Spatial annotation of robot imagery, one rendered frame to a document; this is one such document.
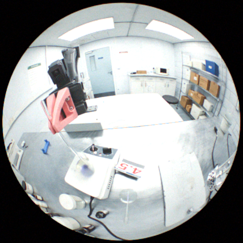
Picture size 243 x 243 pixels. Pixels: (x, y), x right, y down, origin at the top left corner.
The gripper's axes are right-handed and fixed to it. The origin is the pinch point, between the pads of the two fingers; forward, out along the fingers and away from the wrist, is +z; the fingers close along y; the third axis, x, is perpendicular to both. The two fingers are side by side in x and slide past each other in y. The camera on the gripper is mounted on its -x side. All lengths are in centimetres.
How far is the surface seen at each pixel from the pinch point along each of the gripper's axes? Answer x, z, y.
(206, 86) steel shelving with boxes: 8, -18, 222
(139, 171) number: 22.8, 4.5, 12.4
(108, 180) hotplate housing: 18.7, 4.0, 2.5
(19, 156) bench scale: 22, -23, -87
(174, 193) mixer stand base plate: 23.5, 20.2, 18.2
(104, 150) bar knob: 18.7, -6.4, 4.8
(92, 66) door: -15, -307, 39
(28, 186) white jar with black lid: 20, 5, -51
